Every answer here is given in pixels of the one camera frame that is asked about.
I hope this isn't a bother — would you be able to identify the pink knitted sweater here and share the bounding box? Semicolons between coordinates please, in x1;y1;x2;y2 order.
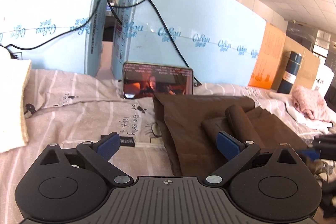
291;86;331;122

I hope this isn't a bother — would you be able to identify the orange cardboard box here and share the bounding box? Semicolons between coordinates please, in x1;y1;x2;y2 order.
248;23;286;89

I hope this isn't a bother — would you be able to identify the smartphone with lit screen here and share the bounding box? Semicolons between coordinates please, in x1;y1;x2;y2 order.
122;63;194;100

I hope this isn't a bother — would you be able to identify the dark blue thermos bottle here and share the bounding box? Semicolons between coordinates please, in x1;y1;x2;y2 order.
277;51;302;94

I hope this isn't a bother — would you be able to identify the striped cartoon bed sheet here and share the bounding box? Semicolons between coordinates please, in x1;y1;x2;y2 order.
1;70;317;223

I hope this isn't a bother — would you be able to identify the white shopping bag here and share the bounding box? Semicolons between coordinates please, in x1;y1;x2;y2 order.
311;64;335;97

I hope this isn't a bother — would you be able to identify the brown garment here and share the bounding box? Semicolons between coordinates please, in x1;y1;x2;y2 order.
153;93;307;179

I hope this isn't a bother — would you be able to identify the small light blue box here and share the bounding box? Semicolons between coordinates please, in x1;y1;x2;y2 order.
1;0;107;76

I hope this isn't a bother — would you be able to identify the cream knitted cloth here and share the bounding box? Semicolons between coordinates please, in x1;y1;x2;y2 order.
0;47;31;152

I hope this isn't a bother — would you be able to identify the brown cardboard box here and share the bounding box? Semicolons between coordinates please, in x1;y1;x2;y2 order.
271;36;320;90

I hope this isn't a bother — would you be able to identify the large light blue box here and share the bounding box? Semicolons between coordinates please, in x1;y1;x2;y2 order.
112;0;266;86

